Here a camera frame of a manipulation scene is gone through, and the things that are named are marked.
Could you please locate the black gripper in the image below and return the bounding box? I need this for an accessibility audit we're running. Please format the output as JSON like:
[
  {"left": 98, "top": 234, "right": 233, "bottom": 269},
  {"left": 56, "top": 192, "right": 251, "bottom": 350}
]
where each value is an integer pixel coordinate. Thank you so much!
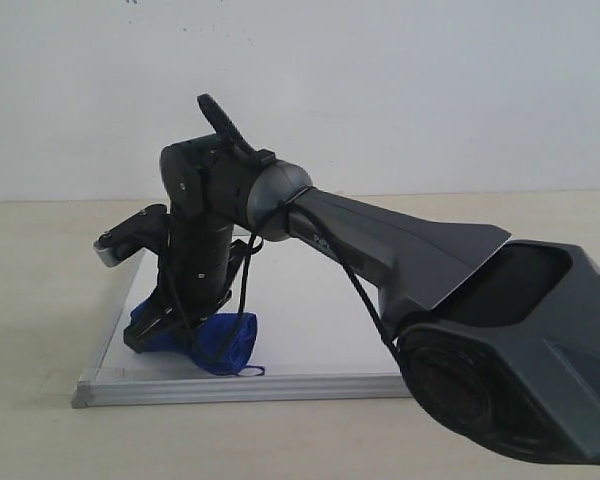
[{"left": 123, "top": 209, "right": 234, "bottom": 353}]

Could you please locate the blue microfiber cloth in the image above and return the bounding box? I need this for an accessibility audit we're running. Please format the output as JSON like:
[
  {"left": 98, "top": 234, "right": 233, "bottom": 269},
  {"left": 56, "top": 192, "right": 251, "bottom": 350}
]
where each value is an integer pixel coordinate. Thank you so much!
[{"left": 146, "top": 311, "right": 265, "bottom": 376}]

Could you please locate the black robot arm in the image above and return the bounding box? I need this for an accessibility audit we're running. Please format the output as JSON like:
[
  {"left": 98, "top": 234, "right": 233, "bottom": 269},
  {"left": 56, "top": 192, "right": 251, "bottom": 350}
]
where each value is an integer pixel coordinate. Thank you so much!
[{"left": 124, "top": 134, "right": 600, "bottom": 466}]

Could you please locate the white board with aluminium frame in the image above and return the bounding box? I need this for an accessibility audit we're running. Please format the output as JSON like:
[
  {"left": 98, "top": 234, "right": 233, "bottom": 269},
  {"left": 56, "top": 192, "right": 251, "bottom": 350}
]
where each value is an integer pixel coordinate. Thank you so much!
[{"left": 71, "top": 240, "right": 410, "bottom": 408}]

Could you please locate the black cable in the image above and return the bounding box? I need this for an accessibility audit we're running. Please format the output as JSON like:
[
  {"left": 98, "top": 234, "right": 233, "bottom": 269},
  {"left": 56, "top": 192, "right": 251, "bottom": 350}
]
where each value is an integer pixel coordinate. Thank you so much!
[{"left": 162, "top": 93, "right": 600, "bottom": 469}]

